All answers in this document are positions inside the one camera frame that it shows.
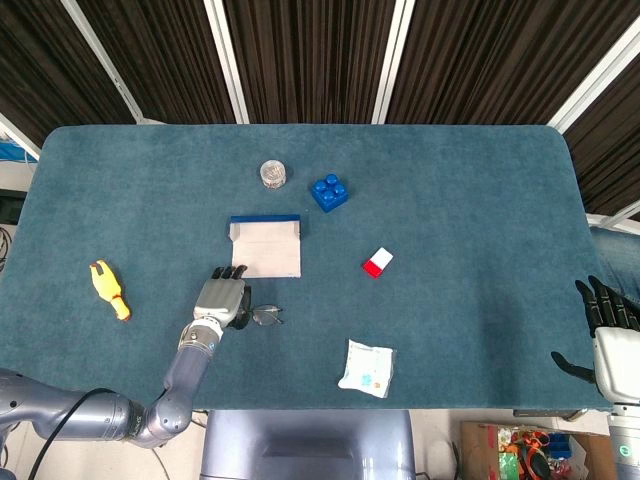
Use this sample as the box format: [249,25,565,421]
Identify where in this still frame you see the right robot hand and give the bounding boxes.
[550,274,640,405]

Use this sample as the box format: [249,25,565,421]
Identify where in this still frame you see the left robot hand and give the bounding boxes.
[193,264,254,331]

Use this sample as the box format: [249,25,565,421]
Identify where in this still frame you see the wire-rimmed eyeglasses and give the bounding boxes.
[234,303,285,327]

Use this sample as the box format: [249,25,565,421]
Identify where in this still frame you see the blue cardboard box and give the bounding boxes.
[229,214,304,279]

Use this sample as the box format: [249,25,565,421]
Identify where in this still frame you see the brown cardboard box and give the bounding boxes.
[459,420,617,480]

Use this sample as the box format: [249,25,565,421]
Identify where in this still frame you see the blue plastic bin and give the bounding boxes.
[547,432,572,459]

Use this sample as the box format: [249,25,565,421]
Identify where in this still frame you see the blue denim fabric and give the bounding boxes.
[589,224,640,301]

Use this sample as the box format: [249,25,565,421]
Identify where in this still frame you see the yellow rubber chicken toy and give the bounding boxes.
[88,258,132,323]

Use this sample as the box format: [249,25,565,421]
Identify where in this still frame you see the clear round plastic jar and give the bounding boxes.
[258,159,289,190]

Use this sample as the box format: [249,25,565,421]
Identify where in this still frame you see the blue plastic building block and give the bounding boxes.
[310,172,350,214]

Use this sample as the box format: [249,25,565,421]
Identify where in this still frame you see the red and white block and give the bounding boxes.
[361,246,395,280]

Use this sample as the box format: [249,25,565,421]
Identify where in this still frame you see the white plastic packet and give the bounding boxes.
[337,338,398,400]

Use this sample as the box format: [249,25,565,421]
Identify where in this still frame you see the grey-blue robot torso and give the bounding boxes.
[198,409,417,480]

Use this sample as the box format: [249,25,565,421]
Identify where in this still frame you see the blue-green table cloth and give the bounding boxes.
[0,123,617,412]

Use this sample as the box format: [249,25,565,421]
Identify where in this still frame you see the blue bundle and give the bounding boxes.
[0,139,39,164]

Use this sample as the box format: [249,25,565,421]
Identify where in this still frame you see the dark brown pleated curtain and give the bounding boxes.
[0,0,640,216]

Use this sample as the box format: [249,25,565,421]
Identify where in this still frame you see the white aluminium frame bar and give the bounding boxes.
[585,202,640,234]

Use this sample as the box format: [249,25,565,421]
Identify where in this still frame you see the black floor cable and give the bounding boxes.
[152,446,172,480]

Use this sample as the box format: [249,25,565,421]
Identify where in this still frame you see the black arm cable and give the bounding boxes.
[27,387,124,480]

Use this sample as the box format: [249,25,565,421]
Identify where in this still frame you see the white aluminium frame post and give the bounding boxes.
[60,0,147,125]
[203,0,250,125]
[0,112,41,161]
[371,0,416,125]
[546,19,640,134]

